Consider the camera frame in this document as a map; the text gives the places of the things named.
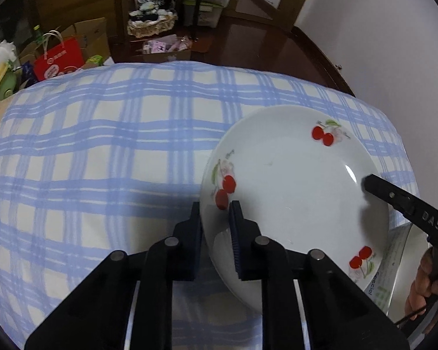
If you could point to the red paper bag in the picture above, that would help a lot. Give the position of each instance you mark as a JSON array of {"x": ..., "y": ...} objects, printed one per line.
[{"x": 60, "y": 60}]

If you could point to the wicker basket with plush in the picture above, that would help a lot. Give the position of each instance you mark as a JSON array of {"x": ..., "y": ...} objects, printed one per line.
[{"x": 151, "y": 18}]

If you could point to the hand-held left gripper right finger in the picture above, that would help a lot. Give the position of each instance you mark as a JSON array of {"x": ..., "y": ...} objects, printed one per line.
[{"x": 235, "y": 240}]

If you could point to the white goose plush toy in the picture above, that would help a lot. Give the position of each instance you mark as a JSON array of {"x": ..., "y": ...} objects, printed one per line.
[{"x": 0, "y": 56}]

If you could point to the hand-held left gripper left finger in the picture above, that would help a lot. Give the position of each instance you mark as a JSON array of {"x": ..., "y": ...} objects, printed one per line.
[{"x": 189, "y": 248}]

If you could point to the small green box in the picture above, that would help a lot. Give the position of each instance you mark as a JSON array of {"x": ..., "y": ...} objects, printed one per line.
[{"x": 93, "y": 62}]

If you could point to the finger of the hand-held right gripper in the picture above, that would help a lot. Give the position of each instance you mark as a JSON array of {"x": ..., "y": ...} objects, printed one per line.
[{"x": 387, "y": 194}]

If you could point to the cardboard box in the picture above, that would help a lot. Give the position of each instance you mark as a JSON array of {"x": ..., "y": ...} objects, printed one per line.
[{"x": 93, "y": 40}]

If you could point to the white cherry print plate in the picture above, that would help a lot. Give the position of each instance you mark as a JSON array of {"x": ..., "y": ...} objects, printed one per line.
[{"x": 295, "y": 189}]

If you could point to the person's right hand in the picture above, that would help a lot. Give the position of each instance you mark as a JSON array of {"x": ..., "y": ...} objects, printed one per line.
[{"x": 421, "y": 288}]

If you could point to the blue plaid blanket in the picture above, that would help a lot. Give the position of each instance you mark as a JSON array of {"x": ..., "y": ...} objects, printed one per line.
[{"x": 106, "y": 146}]

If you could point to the green glass bottle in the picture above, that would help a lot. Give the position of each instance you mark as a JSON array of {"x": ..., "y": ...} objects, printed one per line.
[{"x": 40, "y": 38}]

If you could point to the pink packets on floor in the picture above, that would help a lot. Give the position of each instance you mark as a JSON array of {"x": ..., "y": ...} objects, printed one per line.
[{"x": 166, "y": 45}]

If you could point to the small black side table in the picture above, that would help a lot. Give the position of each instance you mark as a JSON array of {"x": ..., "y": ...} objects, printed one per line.
[{"x": 197, "y": 3}]

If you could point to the white storage box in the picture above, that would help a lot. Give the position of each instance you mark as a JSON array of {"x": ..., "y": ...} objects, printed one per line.
[{"x": 208, "y": 12}]

